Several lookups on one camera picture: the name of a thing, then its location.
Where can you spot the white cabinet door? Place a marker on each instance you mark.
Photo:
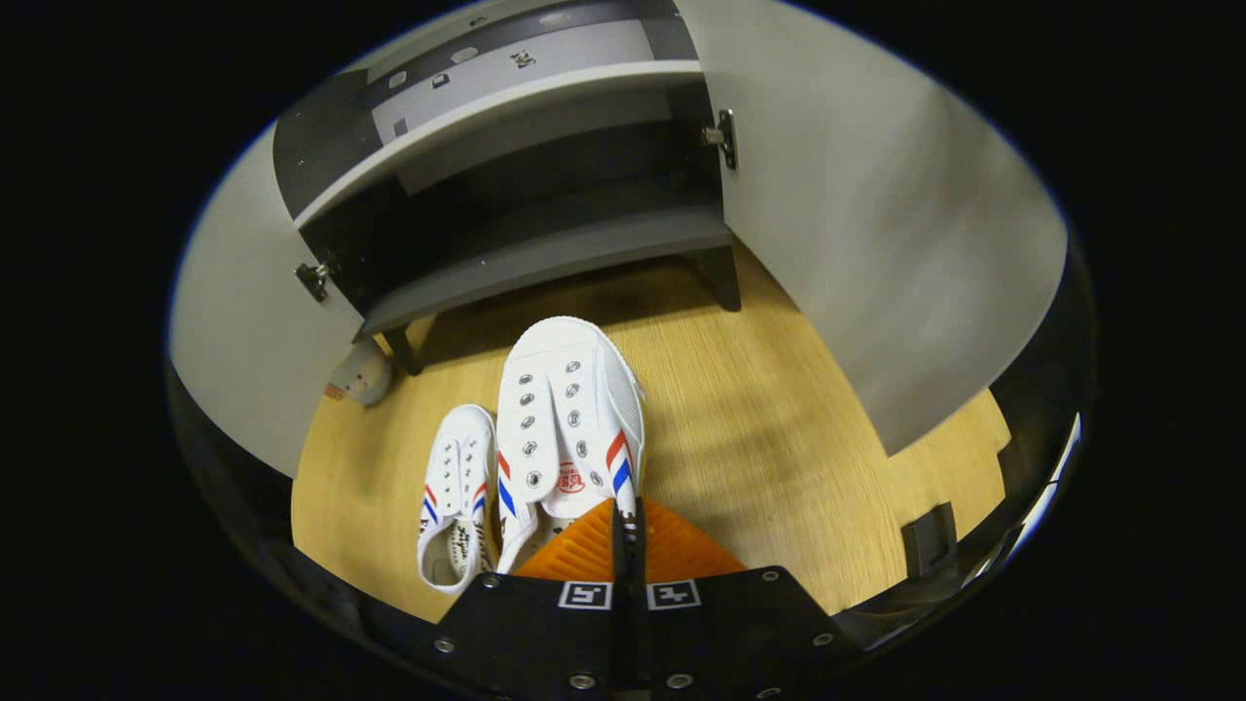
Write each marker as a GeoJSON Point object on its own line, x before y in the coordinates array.
{"type": "Point", "coordinates": [857, 243]}
{"type": "Point", "coordinates": [253, 370]}

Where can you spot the white striped canvas shoe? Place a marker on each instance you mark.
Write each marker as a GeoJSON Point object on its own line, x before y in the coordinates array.
{"type": "Point", "coordinates": [458, 458]}
{"type": "Point", "coordinates": [569, 389]}

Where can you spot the small beige figurine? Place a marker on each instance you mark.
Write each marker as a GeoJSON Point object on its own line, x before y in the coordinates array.
{"type": "Point", "coordinates": [362, 375]}

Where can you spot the small black box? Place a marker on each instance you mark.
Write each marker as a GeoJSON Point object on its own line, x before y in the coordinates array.
{"type": "Point", "coordinates": [930, 540]}

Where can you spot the metal door hinge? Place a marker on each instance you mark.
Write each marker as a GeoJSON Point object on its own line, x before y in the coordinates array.
{"type": "Point", "coordinates": [725, 136]}
{"type": "Point", "coordinates": [313, 280]}

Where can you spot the white cabinet shelf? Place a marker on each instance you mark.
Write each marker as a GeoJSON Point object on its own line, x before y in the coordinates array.
{"type": "Point", "coordinates": [506, 122]}

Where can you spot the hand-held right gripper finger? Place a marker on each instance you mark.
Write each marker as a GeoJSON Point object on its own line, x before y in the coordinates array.
{"type": "Point", "coordinates": [619, 560]}
{"type": "Point", "coordinates": [639, 560]}

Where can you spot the white shoe cabinet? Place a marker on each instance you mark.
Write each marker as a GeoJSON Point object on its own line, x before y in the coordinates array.
{"type": "Point", "coordinates": [545, 253]}

